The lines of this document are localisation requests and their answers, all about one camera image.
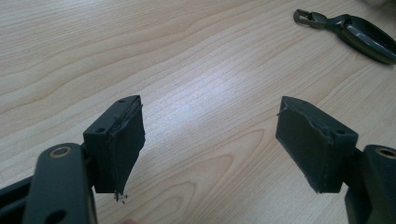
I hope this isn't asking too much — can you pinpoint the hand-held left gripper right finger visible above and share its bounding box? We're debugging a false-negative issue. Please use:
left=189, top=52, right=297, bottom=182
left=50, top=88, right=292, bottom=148
left=275, top=95, right=360, bottom=194

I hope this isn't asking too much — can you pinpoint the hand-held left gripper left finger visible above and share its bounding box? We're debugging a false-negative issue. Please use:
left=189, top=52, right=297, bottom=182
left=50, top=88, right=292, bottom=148
left=82, top=94, right=147, bottom=203

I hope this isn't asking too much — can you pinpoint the dark green carabiner clip tool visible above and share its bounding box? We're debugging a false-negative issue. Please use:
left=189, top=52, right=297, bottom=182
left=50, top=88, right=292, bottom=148
left=292, top=8, right=396, bottom=65

